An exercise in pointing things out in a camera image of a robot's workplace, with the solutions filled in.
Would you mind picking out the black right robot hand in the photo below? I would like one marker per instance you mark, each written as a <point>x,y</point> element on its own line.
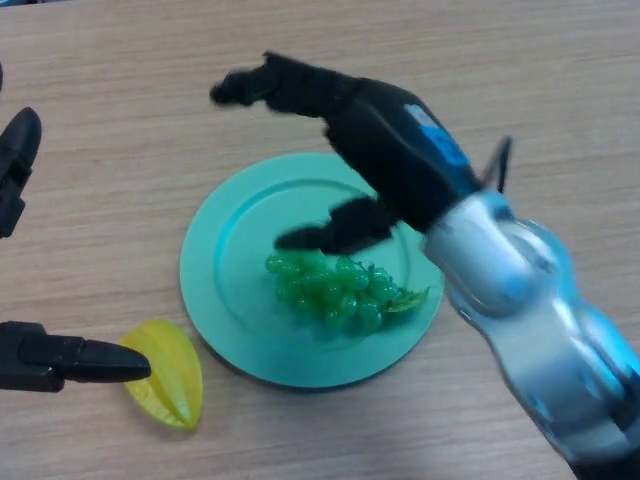
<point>395,155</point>

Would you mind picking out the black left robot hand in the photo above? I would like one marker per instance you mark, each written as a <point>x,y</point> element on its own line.
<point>40,360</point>

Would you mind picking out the green grape bunch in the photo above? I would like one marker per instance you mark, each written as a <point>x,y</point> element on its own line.
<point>330,295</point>

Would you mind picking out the round green plate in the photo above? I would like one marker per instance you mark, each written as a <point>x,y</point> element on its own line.
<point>235,300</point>

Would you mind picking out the yellow starfruit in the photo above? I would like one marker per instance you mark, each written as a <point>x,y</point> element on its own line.
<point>170,390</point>

